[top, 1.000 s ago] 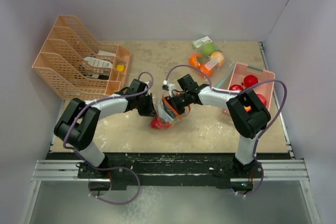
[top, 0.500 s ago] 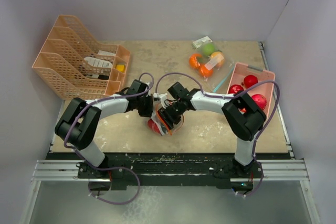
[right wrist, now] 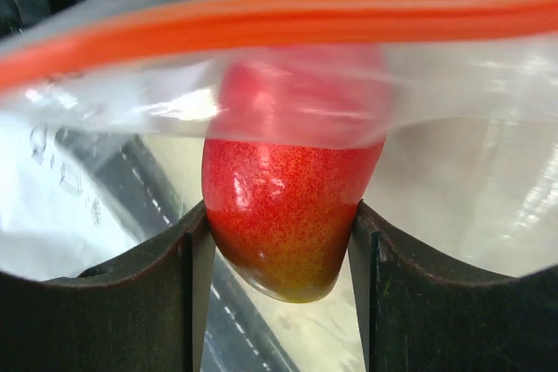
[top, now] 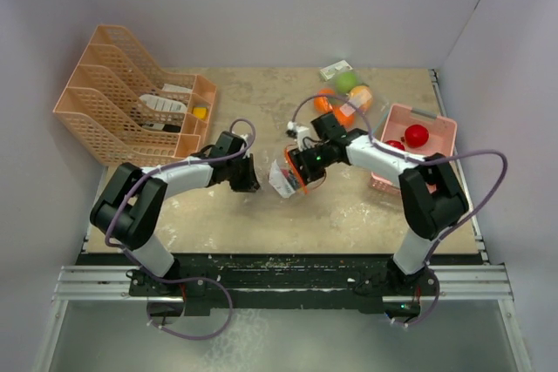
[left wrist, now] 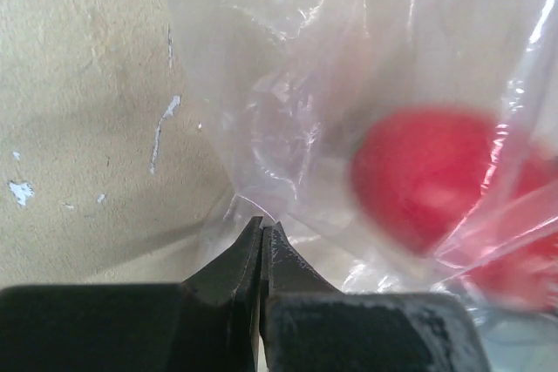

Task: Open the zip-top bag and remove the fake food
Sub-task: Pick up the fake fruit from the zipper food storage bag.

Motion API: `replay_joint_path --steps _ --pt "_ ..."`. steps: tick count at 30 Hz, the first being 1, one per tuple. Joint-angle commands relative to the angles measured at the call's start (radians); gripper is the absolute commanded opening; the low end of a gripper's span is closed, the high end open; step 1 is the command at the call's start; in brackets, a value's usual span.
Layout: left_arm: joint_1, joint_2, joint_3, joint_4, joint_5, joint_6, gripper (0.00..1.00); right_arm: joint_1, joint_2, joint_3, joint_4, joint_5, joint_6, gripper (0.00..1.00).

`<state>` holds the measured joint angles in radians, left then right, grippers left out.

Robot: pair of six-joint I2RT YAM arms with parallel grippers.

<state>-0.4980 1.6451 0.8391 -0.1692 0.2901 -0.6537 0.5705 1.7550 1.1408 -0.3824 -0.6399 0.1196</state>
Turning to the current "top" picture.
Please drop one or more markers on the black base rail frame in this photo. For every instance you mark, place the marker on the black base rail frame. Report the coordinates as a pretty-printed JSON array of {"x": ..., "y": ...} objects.
[{"x": 286, "y": 281}]

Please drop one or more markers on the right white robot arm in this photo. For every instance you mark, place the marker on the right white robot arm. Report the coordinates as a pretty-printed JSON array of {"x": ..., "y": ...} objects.
[{"x": 432, "y": 197}]

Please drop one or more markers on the red fake apple one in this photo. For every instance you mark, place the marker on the red fake apple one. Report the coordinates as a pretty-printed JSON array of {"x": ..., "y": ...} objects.
[{"x": 416, "y": 136}]

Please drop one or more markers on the red fake apple two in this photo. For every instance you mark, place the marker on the red fake apple two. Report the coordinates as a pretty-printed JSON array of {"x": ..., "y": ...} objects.
[{"x": 396, "y": 144}]

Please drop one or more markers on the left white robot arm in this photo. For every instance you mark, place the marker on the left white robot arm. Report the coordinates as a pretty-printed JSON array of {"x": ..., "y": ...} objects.
[{"x": 129, "y": 207}]

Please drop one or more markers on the zip bag of mixed fruit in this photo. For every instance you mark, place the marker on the zip bag of mixed fruit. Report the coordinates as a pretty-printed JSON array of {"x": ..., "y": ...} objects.
[{"x": 350, "y": 86}]

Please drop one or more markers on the small white red box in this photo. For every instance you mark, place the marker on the small white red box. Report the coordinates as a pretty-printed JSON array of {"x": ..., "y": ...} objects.
[{"x": 330, "y": 71}]

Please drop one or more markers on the pink perforated plastic basket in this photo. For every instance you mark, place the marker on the pink perforated plastic basket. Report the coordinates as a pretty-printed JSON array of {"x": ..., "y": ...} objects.
[{"x": 442, "y": 130}]

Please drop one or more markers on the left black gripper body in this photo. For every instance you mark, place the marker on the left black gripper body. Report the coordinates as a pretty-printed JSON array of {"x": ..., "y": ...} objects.
[{"x": 240, "y": 174}]

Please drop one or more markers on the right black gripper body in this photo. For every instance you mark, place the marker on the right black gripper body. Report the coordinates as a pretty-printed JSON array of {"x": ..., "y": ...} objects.
[{"x": 315, "y": 161}]

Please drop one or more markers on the zip bag of red apples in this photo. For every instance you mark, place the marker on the zip bag of red apples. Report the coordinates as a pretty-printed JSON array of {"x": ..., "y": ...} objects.
[{"x": 283, "y": 178}]

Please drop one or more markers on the yellow eraser block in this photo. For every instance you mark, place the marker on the yellow eraser block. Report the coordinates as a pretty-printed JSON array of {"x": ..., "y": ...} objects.
[{"x": 200, "y": 112}]

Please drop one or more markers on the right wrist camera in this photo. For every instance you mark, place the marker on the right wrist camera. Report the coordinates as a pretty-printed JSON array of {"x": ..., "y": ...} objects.
[{"x": 299, "y": 133}]

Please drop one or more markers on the white packet in organizer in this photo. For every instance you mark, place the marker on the white packet in organizer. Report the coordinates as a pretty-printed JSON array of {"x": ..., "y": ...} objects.
[{"x": 160, "y": 104}]

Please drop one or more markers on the orange desk file organizer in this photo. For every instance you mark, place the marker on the orange desk file organizer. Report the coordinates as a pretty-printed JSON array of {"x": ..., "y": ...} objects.
[{"x": 101, "y": 106}]

